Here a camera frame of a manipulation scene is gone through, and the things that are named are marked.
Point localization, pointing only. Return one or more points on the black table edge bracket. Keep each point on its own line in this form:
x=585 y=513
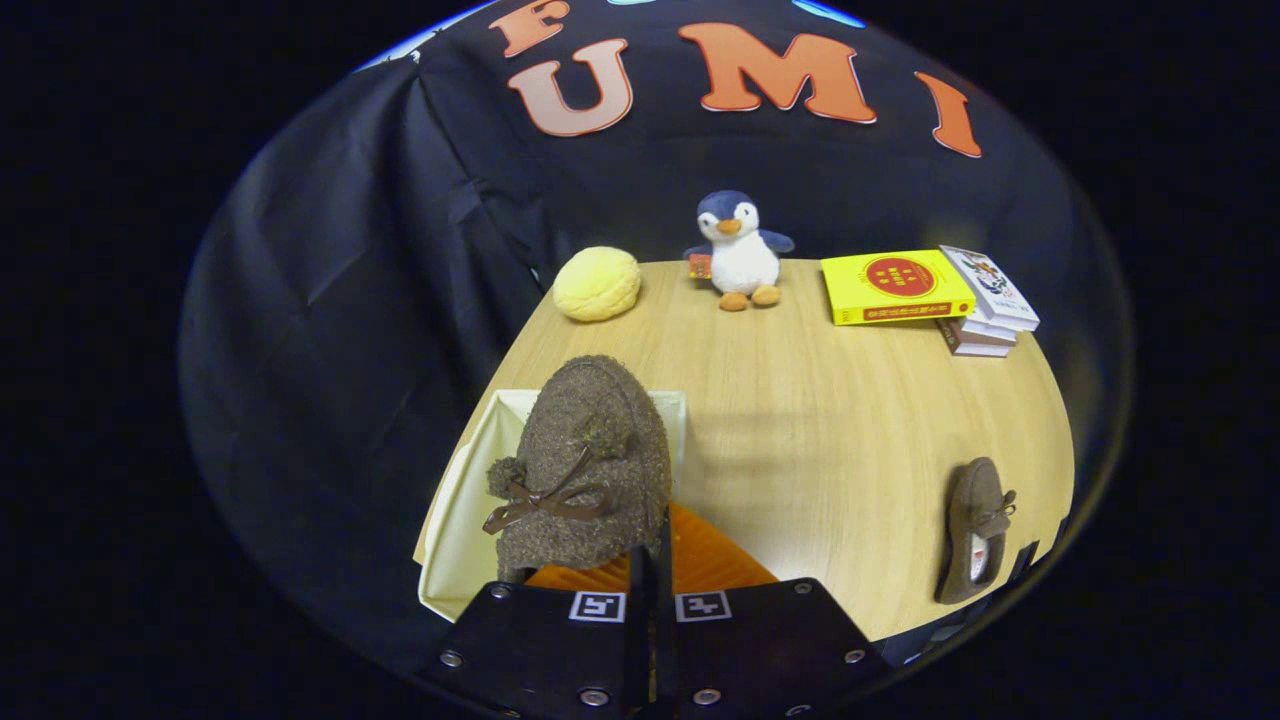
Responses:
x=1026 y=560

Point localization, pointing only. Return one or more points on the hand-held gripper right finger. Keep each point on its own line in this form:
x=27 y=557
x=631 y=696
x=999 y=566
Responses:
x=668 y=650

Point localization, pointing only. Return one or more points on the yellow book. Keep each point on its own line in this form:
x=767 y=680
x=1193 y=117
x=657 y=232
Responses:
x=890 y=290

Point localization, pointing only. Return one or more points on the white illustrated book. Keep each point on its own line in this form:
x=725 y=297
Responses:
x=990 y=285

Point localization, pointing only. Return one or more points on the brown fuzzy shoe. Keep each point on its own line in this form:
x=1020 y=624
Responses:
x=975 y=500
x=590 y=430

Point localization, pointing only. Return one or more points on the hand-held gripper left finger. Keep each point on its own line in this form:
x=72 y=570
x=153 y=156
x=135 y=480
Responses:
x=640 y=650

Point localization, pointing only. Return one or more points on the plush penguin toy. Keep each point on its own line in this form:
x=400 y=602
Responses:
x=742 y=260

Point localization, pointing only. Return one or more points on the beige fabric storage box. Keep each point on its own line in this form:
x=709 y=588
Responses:
x=460 y=540

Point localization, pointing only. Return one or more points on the yellow plush bun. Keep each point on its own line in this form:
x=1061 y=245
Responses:
x=597 y=285

